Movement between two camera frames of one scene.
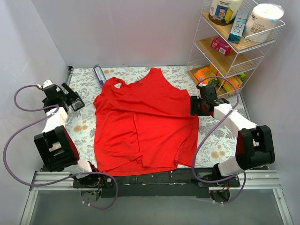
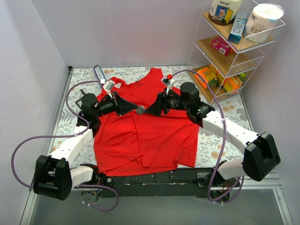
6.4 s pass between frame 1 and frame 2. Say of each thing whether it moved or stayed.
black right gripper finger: moved
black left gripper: moved
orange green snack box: stayed
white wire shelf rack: stayed
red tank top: stayed
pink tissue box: stayed
